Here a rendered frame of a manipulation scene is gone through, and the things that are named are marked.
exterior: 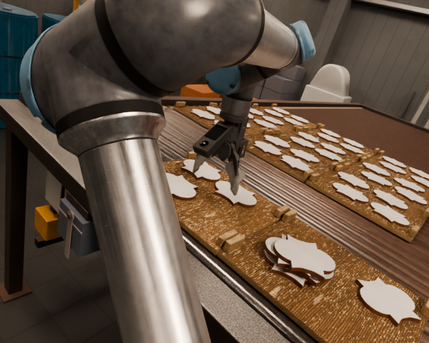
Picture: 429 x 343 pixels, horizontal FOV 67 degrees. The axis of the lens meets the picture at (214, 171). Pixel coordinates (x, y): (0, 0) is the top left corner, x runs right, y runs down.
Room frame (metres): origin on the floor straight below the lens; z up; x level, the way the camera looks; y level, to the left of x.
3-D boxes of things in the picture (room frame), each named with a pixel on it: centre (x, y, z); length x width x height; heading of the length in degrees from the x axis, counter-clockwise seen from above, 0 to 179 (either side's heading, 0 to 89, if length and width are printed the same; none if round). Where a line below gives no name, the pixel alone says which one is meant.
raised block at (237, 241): (0.64, -0.09, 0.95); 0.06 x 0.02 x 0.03; 144
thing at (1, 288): (1.10, 0.76, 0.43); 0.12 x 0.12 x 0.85; 54
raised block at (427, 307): (0.63, -0.57, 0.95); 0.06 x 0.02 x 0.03; 144
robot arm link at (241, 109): (0.83, 0.00, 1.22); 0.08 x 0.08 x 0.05
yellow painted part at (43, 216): (0.87, 0.47, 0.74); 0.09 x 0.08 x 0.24; 54
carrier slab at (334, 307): (0.63, -0.33, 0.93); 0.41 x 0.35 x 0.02; 54
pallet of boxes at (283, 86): (6.34, -0.42, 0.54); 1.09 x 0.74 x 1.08; 58
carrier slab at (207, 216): (0.87, 0.01, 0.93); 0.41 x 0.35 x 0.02; 55
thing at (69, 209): (0.77, 0.32, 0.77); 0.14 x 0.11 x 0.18; 54
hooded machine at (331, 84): (5.76, -1.47, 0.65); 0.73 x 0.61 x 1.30; 58
